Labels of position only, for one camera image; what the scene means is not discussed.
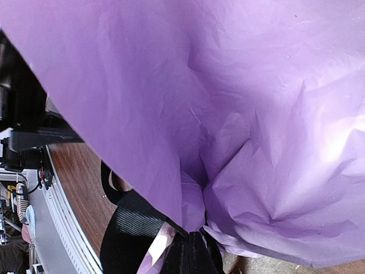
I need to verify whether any front aluminium rail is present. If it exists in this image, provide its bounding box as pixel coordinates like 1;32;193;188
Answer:
30;147;102;274

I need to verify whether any pink wrapping paper sheet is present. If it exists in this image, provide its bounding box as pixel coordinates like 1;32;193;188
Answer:
1;1;364;273

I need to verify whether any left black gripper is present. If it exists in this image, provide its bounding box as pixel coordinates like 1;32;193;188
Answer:
1;33;83;171

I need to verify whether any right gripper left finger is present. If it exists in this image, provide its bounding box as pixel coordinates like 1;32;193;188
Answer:
164;234;189;274

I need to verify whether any black printed ribbon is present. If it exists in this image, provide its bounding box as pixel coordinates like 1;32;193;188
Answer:
100;163;190;273

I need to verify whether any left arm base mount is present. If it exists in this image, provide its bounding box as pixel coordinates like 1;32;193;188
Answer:
31;146;54;190

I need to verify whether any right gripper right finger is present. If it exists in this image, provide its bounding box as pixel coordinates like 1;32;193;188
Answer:
189;231;224;274

